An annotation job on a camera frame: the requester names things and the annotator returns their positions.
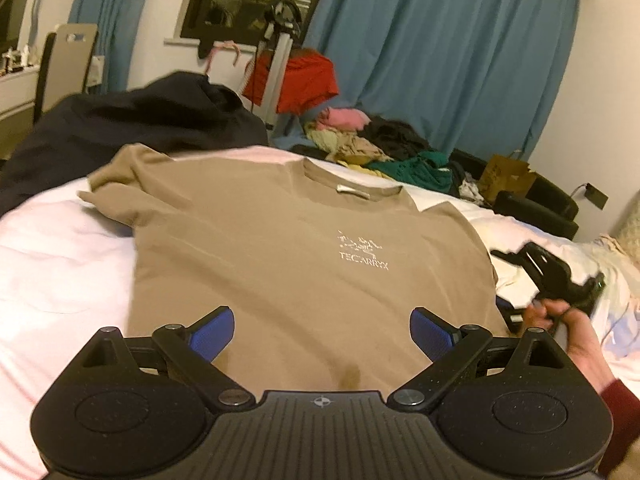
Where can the pink clothes hanger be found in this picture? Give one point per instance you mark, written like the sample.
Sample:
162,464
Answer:
220,46

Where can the black leather sofa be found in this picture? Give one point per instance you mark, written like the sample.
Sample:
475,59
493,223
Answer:
540,210

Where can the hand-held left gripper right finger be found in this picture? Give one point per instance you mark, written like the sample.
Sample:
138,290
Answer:
429,331

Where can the green garment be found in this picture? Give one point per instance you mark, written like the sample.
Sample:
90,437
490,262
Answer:
415,167

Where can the white bed sheet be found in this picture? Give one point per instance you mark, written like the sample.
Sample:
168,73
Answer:
60,270

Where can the black wall socket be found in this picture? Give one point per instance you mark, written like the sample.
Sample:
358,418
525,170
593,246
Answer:
595,196

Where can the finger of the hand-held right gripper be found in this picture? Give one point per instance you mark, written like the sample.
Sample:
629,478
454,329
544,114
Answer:
509,316
510,257

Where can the wide blue curtain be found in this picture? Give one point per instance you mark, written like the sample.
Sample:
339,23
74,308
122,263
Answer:
450,60

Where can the dark navy garment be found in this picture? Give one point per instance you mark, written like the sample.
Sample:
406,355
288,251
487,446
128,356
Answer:
125,120

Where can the cardboard box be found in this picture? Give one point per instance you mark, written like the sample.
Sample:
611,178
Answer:
505,177

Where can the silver metal stand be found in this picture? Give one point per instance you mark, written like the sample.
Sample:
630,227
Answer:
277,65

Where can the tan printed t-shirt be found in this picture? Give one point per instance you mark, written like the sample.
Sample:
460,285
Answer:
275,260

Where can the dark framed window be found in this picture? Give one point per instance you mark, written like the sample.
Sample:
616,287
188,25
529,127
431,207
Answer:
225,5

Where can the person's right hand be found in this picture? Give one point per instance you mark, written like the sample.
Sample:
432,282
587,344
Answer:
575,340

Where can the pink garment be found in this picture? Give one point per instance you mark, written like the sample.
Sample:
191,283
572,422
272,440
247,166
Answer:
345,117

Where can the narrow blue curtain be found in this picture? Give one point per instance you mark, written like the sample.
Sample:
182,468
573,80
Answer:
115,20

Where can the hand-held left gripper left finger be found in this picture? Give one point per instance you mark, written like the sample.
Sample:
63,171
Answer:
216,334

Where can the dark monitor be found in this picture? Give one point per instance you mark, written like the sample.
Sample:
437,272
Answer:
15,10

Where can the person's right forearm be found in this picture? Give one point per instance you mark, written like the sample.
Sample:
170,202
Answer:
622,425

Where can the red garment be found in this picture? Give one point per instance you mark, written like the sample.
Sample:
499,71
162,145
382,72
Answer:
305,80

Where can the black garment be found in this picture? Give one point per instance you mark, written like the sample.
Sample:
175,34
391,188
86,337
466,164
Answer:
395,137

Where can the beige chair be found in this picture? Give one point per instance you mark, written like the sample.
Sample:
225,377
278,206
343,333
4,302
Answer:
67,60

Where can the cream fluffy blanket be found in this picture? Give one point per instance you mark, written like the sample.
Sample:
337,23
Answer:
622,255

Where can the yellow floral garment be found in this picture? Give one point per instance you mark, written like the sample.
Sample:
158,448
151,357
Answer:
345,146

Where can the white desk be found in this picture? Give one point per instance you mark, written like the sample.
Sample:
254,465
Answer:
15,95

